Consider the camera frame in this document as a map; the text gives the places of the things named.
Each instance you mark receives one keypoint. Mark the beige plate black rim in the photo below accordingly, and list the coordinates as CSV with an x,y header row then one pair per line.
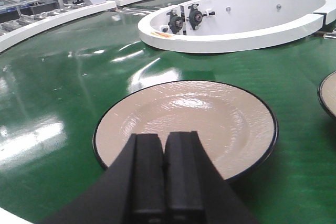
x,y
326,94
237,129

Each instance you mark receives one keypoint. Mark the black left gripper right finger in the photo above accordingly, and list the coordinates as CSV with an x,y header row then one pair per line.
x,y
195,191

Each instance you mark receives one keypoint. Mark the steel conveyor rollers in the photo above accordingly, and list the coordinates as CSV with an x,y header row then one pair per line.
x,y
325,34

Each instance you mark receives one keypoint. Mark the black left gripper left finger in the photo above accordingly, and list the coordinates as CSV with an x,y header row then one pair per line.
x,y
130,191

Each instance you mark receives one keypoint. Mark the black bearing block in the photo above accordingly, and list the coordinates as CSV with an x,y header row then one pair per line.
x,y
176,22
196,16

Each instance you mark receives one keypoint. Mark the black bearing block left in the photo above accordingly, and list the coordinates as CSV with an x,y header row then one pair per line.
x,y
176,22

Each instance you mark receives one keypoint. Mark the black bearing block right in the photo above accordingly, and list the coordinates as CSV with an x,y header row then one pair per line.
x,y
196,16

